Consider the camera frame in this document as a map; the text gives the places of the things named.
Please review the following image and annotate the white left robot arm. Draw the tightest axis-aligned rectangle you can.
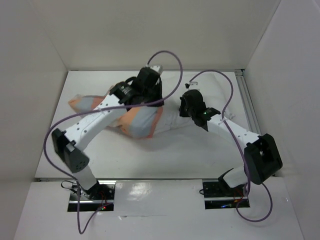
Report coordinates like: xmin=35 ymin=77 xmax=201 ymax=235
xmin=51 ymin=65 xmax=163 ymax=200

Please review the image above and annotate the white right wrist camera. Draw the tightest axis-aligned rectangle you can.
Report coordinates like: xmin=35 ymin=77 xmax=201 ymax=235
xmin=185 ymin=80 xmax=200 ymax=91

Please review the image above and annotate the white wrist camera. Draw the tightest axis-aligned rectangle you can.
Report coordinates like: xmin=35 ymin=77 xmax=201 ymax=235
xmin=145 ymin=64 xmax=163 ymax=75
xmin=185 ymin=80 xmax=200 ymax=91

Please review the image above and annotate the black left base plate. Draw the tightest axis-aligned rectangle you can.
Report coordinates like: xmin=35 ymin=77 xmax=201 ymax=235
xmin=61 ymin=180 xmax=116 ymax=212

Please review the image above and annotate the white pillow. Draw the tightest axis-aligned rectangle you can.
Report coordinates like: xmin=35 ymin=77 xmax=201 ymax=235
xmin=109 ymin=72 xmax=248 ymax=138

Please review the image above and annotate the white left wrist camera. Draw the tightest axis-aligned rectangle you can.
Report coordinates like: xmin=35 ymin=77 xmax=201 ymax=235
xmin=145 ymin=64 xmax=163 ymax=75

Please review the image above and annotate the orange grey checked pillowcase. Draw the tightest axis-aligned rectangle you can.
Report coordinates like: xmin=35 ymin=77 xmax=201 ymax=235
xmin=68 ymin=94 xmax=164 ymax=139

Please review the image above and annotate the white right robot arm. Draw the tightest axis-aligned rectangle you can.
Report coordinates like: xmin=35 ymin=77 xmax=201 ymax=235
xmin=179 ymin=89 xmax=283 ymax=196

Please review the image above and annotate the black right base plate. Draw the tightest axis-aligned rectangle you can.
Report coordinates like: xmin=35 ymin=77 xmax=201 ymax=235
xmin=199 ymin=180 xmax=250 ymax=210

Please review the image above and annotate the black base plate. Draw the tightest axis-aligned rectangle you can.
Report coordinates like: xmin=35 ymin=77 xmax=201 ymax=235
xmin=199 ymin=180 xmax=250 ymax=210
xmin=61 ymin=180 xmax=116 ymax=212

